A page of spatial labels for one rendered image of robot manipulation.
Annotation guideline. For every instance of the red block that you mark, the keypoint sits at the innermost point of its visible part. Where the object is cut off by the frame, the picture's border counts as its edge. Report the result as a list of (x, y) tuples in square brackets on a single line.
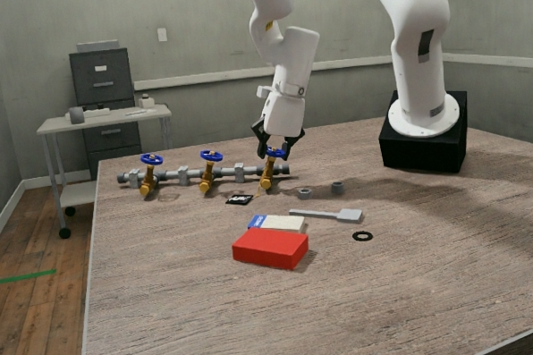
[(271, 248)]

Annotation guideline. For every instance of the black rubber ring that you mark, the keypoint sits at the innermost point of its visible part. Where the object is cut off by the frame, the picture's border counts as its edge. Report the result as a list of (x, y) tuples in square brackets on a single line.
[(370, 236)]

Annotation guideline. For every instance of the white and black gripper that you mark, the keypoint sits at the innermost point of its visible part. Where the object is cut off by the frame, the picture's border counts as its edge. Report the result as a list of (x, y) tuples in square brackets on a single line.
[(282, 116)]

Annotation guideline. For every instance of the grey and white pipe manifold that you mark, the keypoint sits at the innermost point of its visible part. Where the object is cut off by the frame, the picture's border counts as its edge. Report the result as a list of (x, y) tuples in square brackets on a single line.
[(152, 178)]

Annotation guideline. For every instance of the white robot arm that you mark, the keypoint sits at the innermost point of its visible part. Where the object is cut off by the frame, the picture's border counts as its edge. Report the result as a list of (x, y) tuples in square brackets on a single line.
[(423, 105)]

